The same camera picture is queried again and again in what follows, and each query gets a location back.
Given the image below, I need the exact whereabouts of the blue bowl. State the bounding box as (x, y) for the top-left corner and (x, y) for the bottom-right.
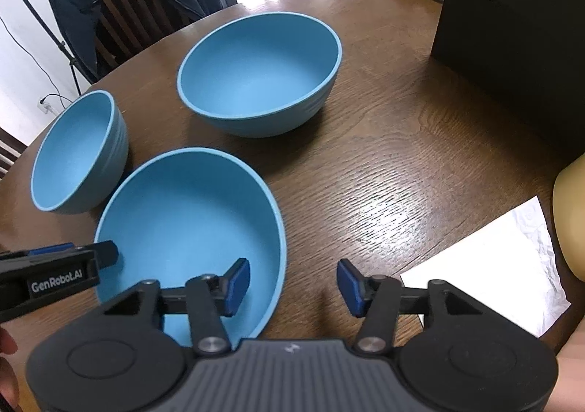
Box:
(31, 90), (129, 214)
(177, 12), (343, 138)
(94, 148), (287, 344)

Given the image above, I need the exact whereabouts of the left operator hand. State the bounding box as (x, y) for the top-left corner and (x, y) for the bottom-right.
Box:
(0, 328), (22, 412)

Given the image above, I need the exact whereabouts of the left dark wooden chair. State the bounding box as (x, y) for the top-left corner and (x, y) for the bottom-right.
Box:
(0, 129), (27, 178)

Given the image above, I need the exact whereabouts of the white paper napkin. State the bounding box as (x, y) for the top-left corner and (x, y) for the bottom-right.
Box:
(401, 197), (571, 337)

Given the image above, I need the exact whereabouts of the beige rounded object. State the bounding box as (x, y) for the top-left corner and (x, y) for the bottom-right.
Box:
(552, 155), (585, 281)

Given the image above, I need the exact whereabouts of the black tripod stand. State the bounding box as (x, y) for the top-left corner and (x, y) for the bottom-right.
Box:
(22, 0), (83, 95)

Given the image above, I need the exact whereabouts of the wooden chair with jacket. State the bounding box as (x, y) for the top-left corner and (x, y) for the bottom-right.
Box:
(46, 0), (225, 84)

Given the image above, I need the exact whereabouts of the black box on table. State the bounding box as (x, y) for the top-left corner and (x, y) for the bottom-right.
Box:
(431, 0), (584, 159)

